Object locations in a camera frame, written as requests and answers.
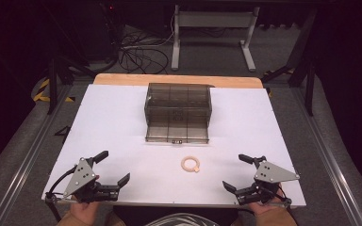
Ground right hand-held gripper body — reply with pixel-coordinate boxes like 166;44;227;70
235;155;301;206

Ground grey white cable coil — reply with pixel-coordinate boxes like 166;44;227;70
144;212;222;226

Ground small black bracket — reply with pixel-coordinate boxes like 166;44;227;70
54;124;73;138

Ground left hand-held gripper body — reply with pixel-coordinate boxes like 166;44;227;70
63;157;121;203

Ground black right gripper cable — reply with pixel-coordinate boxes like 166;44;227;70
275;186;294;209

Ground dark device with red light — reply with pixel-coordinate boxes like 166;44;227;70
98;0;122;62

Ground black floor cables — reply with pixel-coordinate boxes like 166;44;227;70
117;26;172;75

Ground yellow black hazard tape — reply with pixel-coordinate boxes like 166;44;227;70
32;77;76;104

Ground black metal stand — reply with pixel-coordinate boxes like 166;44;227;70
46;55;97;116
259;8;319;118

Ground transparent grey drawer box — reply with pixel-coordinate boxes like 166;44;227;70
143;82;213;128

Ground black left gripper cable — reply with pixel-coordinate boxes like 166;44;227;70
44;165;77;222

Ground white table cover board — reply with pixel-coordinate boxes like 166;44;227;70
41;83;307;209

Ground aluminium rail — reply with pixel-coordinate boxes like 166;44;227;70
0;84;74;226
289;87;362;226

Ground beige ring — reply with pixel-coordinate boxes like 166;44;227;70
180;155;201;173

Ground person's right hand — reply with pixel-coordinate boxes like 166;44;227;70
249;197;287;217

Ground transparent grey drawer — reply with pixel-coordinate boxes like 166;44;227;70
144;121;210;145

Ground person's left hand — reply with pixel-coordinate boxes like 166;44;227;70
70;199;102;218

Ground white metal stand frame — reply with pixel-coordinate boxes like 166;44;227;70
171;4;261;73

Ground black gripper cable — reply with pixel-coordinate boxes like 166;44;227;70
44;165;77;222
275;186;294;209

